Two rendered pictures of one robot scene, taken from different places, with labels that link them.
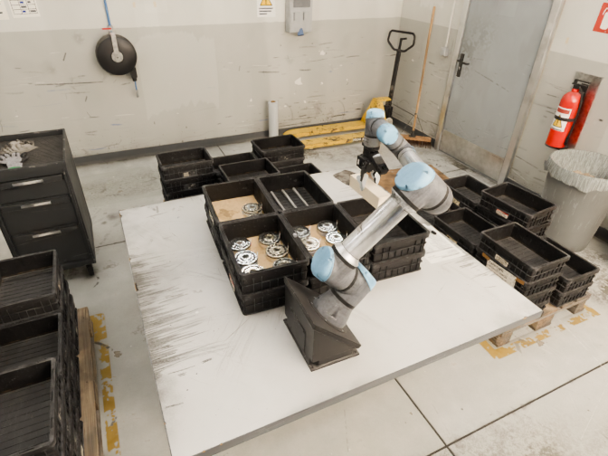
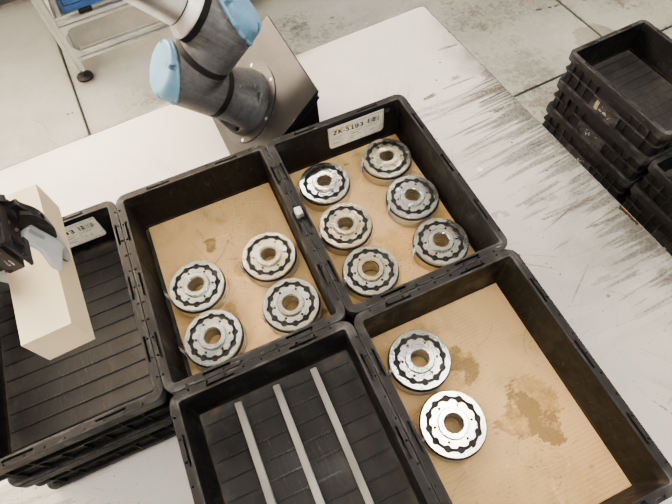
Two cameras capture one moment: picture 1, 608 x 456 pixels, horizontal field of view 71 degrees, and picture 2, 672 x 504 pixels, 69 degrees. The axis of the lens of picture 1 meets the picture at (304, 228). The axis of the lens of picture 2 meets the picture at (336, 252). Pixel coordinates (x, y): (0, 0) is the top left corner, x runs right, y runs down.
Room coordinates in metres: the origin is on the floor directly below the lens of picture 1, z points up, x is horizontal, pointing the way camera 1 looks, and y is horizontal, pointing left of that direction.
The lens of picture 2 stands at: (2.03, 0.14, 1.66)
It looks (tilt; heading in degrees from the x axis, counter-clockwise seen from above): 61 degrees down; 185
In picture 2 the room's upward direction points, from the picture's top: 7 degrees counter-clockwise
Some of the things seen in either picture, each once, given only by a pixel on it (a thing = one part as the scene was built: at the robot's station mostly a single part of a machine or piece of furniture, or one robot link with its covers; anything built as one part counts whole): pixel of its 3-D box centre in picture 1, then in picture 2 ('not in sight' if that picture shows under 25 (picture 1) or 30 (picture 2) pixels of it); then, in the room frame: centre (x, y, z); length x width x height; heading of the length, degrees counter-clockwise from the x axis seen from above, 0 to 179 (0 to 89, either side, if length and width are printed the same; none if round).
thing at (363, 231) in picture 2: (277, 251); (345, 225); (1.54, 0.12, 0.86); 0.10 x 0.10 x 0.01
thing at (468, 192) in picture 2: (261, 242); (378, 193); (1.51, 0.18, 0.92); 0.40 x 0.30 x 0.02; 23
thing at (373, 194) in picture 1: (368, 190); (42, 267); (1.72, -0.29, 1.08); 0.24 x 0.06 x 0.06; 26
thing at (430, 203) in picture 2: (245, 257); (412, 196); (1.48, 0.25, 0.86); 0.10 x 0.10 x 0.01
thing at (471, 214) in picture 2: (261, 252); (378, 208); (1.51, 0.18, 0.87); 0.40 x 0.30 x 0.11; 23
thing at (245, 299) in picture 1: (262, 271); not in sight; (1.51, 0.18, 0.76); 0.40 x 0.30 x 0.12; 23
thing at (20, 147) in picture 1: (18, 145); not in sight; (2.56, 1.87, 0.88); 0.29 x 0.22 x 0.03; 26
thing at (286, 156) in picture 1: (278, 166); not in sight; (3.46, 0.25, 0.37); 0.40 x 0.30 x 0.45; 117
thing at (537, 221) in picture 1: (508, 225); not in sight; (2.59, -1.47, 0.37); 0.42 x 0.34 x 0.46; 26
